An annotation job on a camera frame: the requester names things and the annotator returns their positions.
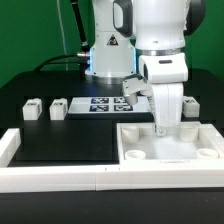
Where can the white marker base plate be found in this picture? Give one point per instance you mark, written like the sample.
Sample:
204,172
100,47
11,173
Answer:
106,105

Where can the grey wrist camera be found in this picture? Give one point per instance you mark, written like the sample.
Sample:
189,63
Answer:
135,84

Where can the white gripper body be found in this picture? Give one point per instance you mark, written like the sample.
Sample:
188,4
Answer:
166,104

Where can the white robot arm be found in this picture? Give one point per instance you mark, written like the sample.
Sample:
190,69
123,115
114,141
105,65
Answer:
140,44

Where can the white U-shaped obstacle fence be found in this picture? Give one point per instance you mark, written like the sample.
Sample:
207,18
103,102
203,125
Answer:
157,174

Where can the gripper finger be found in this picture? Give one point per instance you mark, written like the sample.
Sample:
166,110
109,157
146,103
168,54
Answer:
160,131

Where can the white square tabletop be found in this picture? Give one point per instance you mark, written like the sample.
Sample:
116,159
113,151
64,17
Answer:
138,144

